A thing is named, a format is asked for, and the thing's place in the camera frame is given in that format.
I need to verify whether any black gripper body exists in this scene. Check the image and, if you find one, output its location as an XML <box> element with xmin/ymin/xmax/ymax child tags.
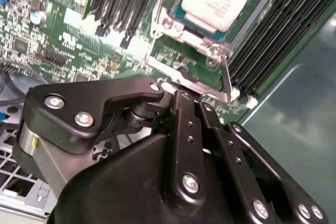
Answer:
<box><xmin>54</xmin><ymin>133</ymin><xmax>297</xmax><ymax>224</ymax></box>

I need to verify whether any silver square CPU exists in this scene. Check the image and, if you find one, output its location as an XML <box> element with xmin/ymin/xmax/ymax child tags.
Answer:
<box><xmin>181</xmin><ymin>0</ymin><xmax>255</xmax><ymax>32</ymax></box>

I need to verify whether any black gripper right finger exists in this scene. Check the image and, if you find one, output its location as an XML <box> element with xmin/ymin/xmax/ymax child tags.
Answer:
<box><xmin>198</xmin><ymin>100</ymin><xmax>330</xmax><ymax>224</ymax></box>

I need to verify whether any metal socket cover frame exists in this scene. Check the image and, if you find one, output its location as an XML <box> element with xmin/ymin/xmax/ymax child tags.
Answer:
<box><xmin>145</xmin><ymin>31</ymin><xmax>234</xmax><ymax>103</ymax></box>

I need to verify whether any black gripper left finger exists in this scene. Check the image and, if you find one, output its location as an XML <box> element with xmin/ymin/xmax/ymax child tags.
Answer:
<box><xmin>12</xmin><ymin>77</ymin><xmax>208</xmax><ymax>207</ymax></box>

